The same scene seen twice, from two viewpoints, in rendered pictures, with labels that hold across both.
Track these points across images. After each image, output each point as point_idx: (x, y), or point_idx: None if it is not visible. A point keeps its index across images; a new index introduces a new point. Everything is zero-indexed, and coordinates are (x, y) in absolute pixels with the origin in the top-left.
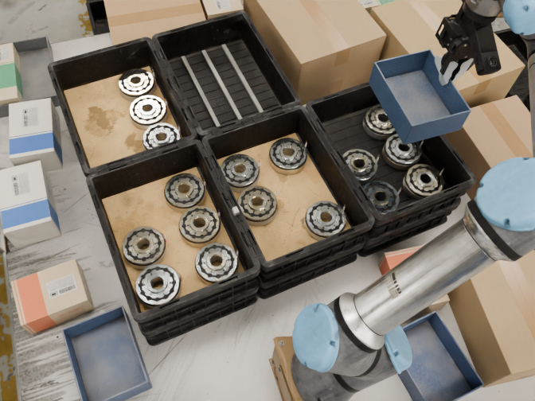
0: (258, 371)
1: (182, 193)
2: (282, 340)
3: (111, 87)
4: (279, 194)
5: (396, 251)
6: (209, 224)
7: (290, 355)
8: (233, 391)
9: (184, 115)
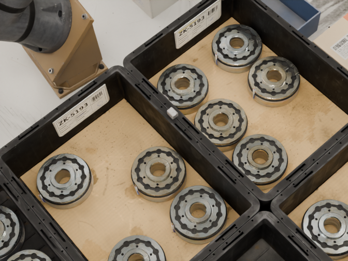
0: (116, 57)
1: (258, 148)
2: (84, 18)
3: None
4: (134, 206)
5: None
6: (207, 122)
7: (73, 16)
8: (135, 35)
9: (305, 235)
